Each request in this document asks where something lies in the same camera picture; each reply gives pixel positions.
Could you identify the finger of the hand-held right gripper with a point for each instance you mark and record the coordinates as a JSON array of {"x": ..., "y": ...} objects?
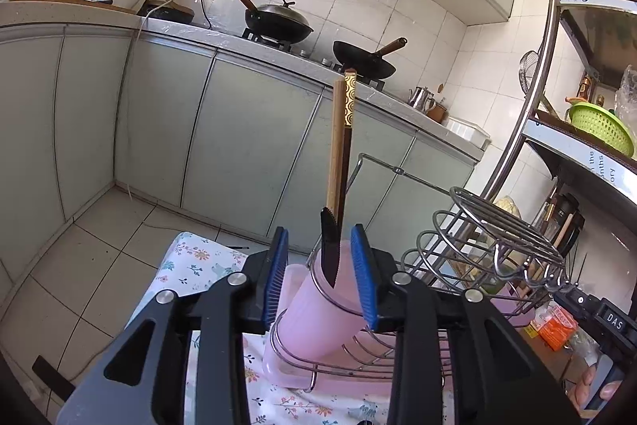
[{"x": 577, "y": 303}]

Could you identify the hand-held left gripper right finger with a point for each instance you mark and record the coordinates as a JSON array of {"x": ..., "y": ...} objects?
[{"x": 371, "y": 280}]

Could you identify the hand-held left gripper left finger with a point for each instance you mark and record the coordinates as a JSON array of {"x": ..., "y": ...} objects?
[{"x": 276, "y": 280}]

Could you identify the pink plastic utensil cup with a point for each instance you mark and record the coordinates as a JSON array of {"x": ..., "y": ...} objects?
[
  {"x": 510, "y": 308},
  {"x": 308, "y": 315}
]

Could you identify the black serrated plastic knife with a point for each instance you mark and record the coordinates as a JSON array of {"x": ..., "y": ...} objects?
[{"x": 329, "y": 250}]

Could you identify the brown wooden chopstick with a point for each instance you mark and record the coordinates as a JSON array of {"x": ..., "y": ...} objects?
[{"x": 336, "y": 146}]

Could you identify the dark gold-patterned chopstick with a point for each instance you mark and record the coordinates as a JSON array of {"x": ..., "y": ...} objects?
[{"x": 348, "y": 131}]

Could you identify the person's right hand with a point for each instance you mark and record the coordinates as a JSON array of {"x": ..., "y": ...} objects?
[{"x": 589, "y": 390}]

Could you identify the orange food packet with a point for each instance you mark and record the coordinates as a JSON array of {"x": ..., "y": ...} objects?
[{"x": 555, "y": 328}]

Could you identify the white floral cloth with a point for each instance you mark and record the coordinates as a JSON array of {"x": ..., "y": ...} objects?
[{"x": 199, "y": 255}]

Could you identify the black blender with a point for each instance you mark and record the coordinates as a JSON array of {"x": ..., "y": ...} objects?
[{"x": 567, "y": 218}]

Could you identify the pink plastic drip tray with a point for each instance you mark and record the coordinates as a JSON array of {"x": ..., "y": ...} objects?
[{"x": 288, "y": 375}]

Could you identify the beige food bag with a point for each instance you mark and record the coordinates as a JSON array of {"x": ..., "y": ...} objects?
[{"x": 507, "y": 208}]

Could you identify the white plastic container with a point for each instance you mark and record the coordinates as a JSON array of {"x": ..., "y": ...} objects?
[{"x": 468, "y": 131}]

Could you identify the green plastic basket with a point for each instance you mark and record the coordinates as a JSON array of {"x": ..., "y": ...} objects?
[{"x": 602, "y": 126}]

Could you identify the brown pot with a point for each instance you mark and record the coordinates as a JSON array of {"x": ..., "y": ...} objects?
[{"x": 438, "y": 111}]

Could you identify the steel kettle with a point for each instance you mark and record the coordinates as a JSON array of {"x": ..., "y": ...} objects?
[{"x": 422, "y": 99}]

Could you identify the grey kitchen base cabinets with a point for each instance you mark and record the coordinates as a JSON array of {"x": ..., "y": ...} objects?
[{"x": 149, "y": 121}]

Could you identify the clear plastic bag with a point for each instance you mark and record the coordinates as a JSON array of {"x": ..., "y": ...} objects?
[{"x": 628, "y": 89}]

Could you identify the metal storage shelf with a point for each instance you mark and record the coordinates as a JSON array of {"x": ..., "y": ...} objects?
[{"x": 540, "y": 81}]

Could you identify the gas stove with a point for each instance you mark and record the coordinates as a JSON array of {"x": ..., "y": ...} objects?
[{"x": 308, "y": 51}]

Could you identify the dark wok lid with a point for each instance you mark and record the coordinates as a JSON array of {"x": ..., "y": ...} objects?
[{"x": 283, "y": 11}]

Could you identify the dark electric cooker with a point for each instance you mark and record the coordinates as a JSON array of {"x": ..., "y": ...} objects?
[{"x": 166, "y": 9}]

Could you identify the wooden cutting board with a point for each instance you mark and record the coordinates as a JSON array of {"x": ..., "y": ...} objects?
[{"x": 59, "y": 2}]

